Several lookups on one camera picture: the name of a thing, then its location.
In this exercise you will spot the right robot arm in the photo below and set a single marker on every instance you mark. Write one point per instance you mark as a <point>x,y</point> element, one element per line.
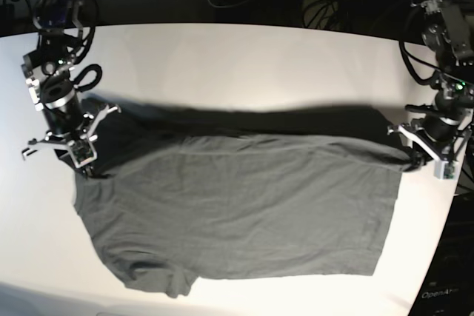
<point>66,29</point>

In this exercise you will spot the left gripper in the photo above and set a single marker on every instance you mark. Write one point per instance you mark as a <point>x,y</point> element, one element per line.
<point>440,143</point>

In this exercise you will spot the grey T-shirt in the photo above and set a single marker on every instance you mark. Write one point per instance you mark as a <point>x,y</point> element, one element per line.
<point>166,204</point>

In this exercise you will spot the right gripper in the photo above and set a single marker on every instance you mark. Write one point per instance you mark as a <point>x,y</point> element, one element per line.
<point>74,133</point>

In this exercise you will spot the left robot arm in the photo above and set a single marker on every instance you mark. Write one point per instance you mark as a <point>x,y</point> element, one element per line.
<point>448,34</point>

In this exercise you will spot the black OpenArm base box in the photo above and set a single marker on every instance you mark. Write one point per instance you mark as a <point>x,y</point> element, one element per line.
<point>448,285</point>

